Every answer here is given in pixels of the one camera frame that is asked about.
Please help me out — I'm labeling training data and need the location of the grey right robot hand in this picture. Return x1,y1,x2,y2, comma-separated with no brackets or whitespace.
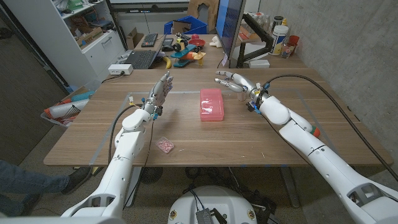
214,70,271,110

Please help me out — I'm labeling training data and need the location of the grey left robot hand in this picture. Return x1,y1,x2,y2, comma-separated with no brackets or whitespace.
142,71,174,116

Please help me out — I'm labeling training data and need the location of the pink plastic pencil case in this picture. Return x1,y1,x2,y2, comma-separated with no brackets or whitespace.
200,88,225,122

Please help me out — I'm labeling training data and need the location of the white flat box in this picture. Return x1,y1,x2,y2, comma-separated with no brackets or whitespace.
248,59,271,69

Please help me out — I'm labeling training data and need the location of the black laptop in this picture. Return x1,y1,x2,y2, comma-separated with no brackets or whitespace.
123,37,167,70

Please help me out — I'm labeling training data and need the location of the white small figurine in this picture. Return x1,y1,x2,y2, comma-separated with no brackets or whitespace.
209,35,223,49

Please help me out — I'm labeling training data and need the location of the colourful toy airplane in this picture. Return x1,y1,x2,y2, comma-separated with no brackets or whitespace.
170,32,206,68

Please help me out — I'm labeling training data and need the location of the small tray of pink pieces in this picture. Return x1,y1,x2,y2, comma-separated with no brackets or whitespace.
155,136,175,154

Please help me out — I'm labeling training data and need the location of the black keyboard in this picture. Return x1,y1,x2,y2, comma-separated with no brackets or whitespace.
141,33,159,49

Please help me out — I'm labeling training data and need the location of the red bowl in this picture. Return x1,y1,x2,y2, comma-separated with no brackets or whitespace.
188,38,206,49

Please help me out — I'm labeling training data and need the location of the large monitor screen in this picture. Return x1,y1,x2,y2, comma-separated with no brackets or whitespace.
215,0,247,60

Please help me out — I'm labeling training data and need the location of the white labelled canister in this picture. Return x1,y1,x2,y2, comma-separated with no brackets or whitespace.
270,25,290,57

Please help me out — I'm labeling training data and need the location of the cardboard box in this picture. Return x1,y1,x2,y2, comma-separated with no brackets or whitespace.
125,27,145,50

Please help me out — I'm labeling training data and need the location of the red cup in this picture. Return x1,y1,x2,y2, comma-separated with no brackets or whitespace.
287,35,300,54

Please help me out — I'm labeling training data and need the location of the blue plastic bin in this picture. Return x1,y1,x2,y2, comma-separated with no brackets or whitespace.
164,15,208,35

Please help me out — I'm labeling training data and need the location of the black lidded jar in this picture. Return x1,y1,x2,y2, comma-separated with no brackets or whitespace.
271,16,284,32

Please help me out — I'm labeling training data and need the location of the bin of rolled items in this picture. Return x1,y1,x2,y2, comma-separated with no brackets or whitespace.
40,90,96,128

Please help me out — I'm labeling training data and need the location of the white shelf cabinet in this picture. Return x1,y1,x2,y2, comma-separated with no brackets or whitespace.
2,0,127,88

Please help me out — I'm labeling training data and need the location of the white robot torso base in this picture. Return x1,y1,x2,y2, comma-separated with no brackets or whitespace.
167,185,258,224

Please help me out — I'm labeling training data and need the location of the person's leg in jeans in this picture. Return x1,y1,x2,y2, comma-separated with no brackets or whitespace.
0,159,93,217

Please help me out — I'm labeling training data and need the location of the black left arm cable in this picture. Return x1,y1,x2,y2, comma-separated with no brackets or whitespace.
107,104,156,211

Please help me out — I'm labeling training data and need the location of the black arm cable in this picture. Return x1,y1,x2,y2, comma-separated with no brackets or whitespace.
107,104,156,211
262,73,398,183

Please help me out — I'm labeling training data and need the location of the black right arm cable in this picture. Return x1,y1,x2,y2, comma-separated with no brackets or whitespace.
262,73,398,183

